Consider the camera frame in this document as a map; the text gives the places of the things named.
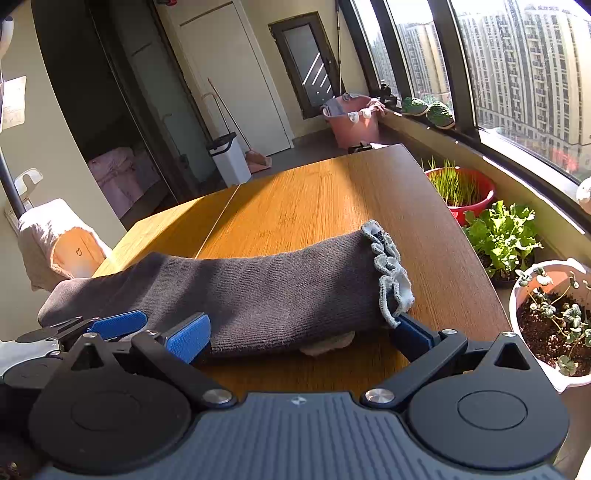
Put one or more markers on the wall socket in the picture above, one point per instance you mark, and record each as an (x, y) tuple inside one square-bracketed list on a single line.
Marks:
[(16, 212)]

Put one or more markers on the white pot with small plant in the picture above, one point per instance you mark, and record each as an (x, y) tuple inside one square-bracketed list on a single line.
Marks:
[(538, 360)]

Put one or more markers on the mop pole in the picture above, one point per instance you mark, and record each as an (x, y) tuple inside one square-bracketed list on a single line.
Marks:
[(340, 50)]

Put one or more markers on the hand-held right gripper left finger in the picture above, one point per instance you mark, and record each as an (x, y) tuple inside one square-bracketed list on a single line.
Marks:
[(189, 339)]

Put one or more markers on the dark framed glass door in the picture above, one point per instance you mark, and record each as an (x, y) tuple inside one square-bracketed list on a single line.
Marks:
[(307, 64)]

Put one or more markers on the bed with pink blanket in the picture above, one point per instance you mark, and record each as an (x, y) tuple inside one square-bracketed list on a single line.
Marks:
[(115, 177)]

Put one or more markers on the white trash bin black lid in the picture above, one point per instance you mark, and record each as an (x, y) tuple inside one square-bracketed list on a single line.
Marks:
[(231, 159)]

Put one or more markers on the cloths in bucket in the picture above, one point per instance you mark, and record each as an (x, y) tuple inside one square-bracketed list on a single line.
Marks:
[(360, 110)]

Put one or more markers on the peach plastic appliance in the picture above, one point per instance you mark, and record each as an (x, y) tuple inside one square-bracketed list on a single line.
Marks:
[(78, 256)]

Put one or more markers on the white appliance with cloth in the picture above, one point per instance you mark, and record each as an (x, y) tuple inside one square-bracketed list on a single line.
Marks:
[(39, 240)]

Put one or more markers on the black pole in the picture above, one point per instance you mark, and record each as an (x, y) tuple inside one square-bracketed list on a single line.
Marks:
[(9, 182)]

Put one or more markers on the pink plastic bucket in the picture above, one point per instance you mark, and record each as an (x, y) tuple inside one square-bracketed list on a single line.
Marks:
[(355, 131)]

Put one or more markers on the paper tag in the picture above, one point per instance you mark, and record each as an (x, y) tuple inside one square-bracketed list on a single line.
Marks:
[(13, 104)]

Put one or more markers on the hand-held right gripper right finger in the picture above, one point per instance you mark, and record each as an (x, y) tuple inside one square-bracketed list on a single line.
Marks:
[(411, 333)]

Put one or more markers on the black item on sill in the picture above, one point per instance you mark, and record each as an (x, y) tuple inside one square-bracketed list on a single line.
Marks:
[(388, 96)]

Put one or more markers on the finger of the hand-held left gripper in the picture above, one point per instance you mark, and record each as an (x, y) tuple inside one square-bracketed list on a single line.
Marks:
[(117, 323)]

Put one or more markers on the grey knitted sock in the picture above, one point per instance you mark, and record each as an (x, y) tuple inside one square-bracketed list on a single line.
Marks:
[(258, 295)]

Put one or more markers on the red pot with grass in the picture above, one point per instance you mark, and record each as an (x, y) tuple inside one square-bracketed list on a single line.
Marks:
[(461, 198)]

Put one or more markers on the green slipper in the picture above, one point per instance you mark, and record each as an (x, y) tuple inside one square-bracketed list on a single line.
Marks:
[(414, 106), (441, 115)]

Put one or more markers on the white cabinet door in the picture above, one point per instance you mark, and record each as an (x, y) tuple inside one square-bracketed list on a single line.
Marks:
[(231, 78)]

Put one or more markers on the leafy green potted plant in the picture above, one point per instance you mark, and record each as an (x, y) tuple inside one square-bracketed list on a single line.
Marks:
[(501, 235)]

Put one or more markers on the pink dustpan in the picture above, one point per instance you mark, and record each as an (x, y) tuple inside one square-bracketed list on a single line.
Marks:
[(258, 161)]

